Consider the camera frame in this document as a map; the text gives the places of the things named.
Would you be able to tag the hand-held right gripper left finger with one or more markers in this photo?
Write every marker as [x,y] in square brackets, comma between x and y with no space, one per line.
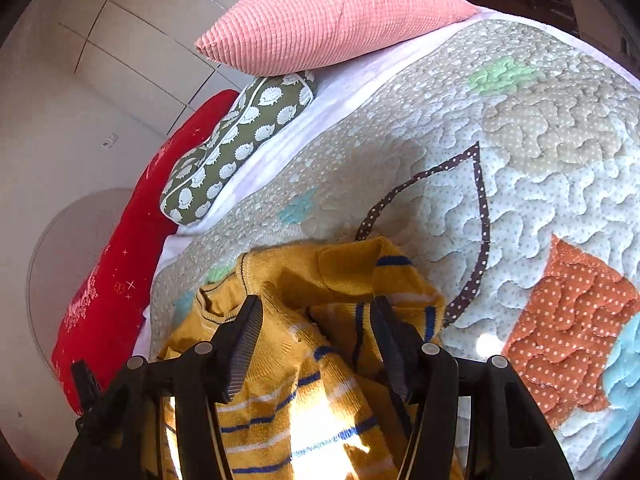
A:
[244,345]

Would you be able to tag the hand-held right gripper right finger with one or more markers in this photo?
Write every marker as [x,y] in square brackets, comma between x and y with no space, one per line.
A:
[397,350]

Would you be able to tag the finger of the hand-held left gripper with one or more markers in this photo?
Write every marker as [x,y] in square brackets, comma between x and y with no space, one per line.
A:
[89,390]

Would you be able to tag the red star-print pillow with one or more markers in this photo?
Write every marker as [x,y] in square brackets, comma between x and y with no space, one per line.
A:
[125,260]

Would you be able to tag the glossy white wardrobe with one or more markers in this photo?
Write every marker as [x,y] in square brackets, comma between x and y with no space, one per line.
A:
[125,45]

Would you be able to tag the yellow striped knit sweater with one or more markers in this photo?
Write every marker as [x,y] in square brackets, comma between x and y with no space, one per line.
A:
[310,320]

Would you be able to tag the green hedgehog-print pillow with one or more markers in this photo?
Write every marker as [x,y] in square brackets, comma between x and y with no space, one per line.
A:
[235,150]

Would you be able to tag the white wall socket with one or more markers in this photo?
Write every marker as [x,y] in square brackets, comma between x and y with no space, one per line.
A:
[110,140]

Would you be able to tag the patchwork quilted bed cover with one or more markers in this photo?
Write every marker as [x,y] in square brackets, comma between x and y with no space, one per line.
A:
[500,170]

